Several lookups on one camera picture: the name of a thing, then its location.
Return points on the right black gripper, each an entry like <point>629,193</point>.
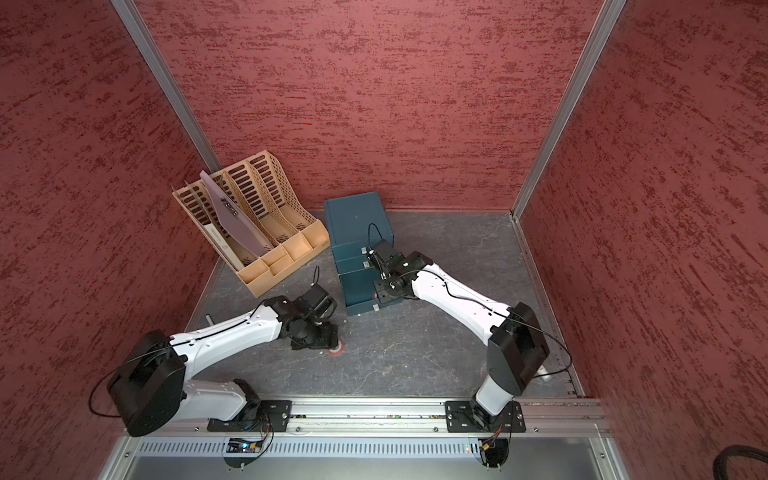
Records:
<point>385,295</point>

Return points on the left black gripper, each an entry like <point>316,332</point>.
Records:
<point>328,339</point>

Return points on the red tape roll front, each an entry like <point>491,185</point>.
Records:
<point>337,350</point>

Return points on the teal three drawer cabinet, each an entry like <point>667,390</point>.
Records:
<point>355,224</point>

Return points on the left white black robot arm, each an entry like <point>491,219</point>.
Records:
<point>157,383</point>

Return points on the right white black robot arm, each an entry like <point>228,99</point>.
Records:
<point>516,346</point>

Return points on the white beige paper folder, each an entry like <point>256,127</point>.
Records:
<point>219,239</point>

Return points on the beige plastic file organizer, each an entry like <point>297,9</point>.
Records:
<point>263,192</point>

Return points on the grey translucent folder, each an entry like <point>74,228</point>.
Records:
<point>237,224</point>

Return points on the white marker tube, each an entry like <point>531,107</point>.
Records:
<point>542,373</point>

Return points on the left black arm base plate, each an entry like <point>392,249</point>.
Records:
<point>256,416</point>

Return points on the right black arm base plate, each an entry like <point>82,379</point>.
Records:
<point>469,416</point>

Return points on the aluminium front rail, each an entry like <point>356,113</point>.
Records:
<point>381,438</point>

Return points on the left aluminium corner post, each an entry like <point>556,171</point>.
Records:
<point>139,32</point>

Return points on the aluminium corner post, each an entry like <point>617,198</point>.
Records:
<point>603,26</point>
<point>139,32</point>

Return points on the right aluminium corner post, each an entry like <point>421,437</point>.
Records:
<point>603,26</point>

